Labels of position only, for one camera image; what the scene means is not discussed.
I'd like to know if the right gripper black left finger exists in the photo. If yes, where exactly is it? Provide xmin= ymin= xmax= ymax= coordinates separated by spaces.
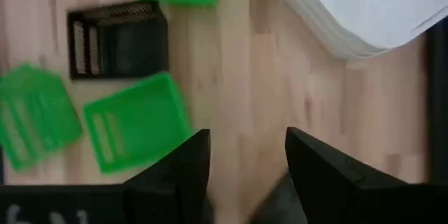
xmin=122 ymin=128 xmax=212 ymax=224

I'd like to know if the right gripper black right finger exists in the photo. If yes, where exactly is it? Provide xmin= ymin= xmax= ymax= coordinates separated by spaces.
xmin=285 ymin=127 xmax=412 ymax=224

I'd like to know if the white plastic basket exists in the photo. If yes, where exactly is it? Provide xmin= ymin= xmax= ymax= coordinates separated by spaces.
xmin=269 ymin=0 xmax=389 ymax=60
xmin=279 ymin=0 xmax=403 ymax=55
xmin=293 ymin=0 xmax=448 ymax=50

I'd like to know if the black plastic basket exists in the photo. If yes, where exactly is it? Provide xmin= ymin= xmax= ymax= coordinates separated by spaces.
xmin=66 ymin=0 xmax=169 ymax=81

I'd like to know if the black aluminium table frame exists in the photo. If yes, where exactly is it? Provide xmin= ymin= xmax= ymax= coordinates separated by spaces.
xmin=425 ymin=15 xmax=448 ymax=185

